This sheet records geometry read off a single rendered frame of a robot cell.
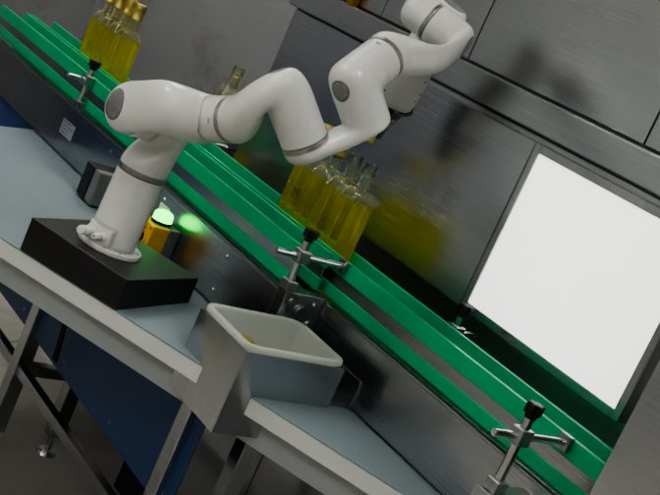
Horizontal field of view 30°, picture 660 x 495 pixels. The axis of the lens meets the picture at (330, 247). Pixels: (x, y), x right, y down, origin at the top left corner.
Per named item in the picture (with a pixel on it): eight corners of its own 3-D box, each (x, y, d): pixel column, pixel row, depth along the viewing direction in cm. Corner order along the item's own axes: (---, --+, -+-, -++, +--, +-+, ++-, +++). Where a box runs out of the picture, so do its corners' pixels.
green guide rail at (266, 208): (317, 291, 239) (334, 253, 237) (313, 290, 238) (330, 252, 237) (18, 37, 370) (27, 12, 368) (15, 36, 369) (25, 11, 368)
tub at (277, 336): (330, 406, 220) (350, 363, 219) (229, 391, 206) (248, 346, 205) (282, 359, 234) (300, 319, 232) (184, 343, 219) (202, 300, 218)
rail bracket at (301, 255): (334, 302, 236) (360, 244, 234) (265, 287, 226) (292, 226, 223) (326, 295, 238) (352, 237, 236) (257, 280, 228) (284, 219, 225)
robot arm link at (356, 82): (321, 43, 223) (347, 118, 229) (249, 94, 210) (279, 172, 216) (392, 35, 213) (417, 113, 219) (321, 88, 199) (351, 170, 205)
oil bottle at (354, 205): (337, 291, 247) (380, 194, 242) (315, 287, 243) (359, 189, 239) (322, 279, 251) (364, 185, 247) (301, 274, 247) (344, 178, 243)
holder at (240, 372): (350, 411, 224) (367, 373, 222) (228, 393, 207) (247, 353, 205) (302, 365, 237) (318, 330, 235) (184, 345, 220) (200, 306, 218)
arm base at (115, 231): (102, 262, 224) (137, 186, 221) (54, 230, 229) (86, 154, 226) (151, 262, 238) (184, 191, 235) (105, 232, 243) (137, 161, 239)
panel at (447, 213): (627, 424, 203) (723, 240, 196) (616, 422, 201) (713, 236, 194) (339, 212, 271) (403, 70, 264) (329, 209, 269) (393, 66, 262)
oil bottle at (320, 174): (308, 267, 256) (350, 174, 251) (288, 262, 252) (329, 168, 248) (295, 255, 260) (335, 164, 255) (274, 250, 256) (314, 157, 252)
